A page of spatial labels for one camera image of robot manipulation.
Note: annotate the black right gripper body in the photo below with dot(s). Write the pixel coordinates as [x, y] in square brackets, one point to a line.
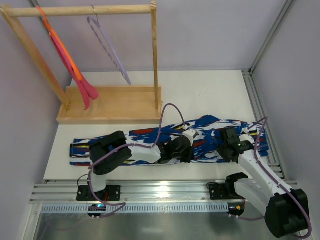
[223, 152]

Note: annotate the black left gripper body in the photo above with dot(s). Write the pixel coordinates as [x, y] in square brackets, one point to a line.
[185, 149]

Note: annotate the blue patterned trousers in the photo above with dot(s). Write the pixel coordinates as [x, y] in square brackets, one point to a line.
[204, 149]

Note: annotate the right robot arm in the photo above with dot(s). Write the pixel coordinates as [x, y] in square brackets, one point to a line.
[285, 210]

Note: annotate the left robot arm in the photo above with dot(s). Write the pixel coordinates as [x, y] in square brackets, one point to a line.
[116, 149]

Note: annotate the lilac plastic hanger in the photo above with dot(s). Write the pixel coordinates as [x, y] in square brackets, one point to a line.
[107, 45]

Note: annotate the orange plastic hanger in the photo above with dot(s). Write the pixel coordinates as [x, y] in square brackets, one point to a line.
[60, 46]

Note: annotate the wooden clothes rack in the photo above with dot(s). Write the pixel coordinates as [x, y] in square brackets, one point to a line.
[115, 104]

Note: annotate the pink cloth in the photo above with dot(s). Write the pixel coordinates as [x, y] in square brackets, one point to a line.
[87, 91]

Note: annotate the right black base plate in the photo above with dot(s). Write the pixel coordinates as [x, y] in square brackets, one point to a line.
[222, 191]

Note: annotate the aluminium corner frame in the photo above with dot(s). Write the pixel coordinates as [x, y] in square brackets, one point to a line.
[253, 77]

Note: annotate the aluminium mounting rail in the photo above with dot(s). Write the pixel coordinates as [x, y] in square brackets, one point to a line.
[132, 191]

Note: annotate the slotted cable duct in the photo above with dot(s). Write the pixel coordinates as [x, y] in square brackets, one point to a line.
[137, 208]

